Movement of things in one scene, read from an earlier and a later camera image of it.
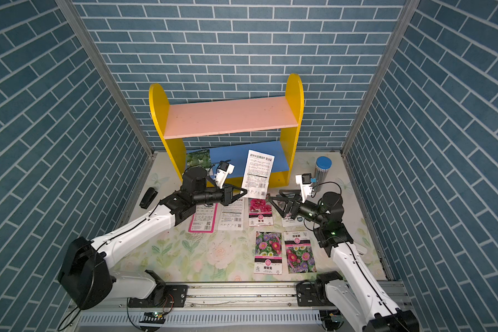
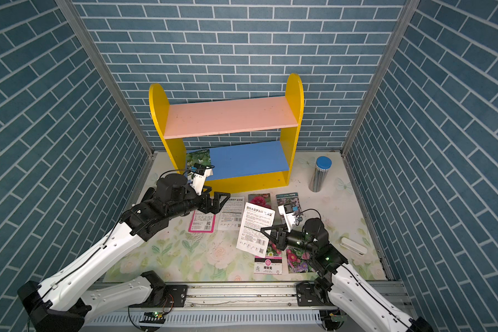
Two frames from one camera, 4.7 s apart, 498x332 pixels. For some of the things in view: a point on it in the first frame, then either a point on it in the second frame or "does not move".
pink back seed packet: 204,218 does not move
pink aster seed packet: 268,254 does not move
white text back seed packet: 230,217 does not move
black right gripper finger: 281,212 → 273,234
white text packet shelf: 257,174 → 251,238
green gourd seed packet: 199,158 does not move
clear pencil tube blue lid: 322,165 does not move
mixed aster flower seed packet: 299,252 does not move
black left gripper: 226,197 → 215,207
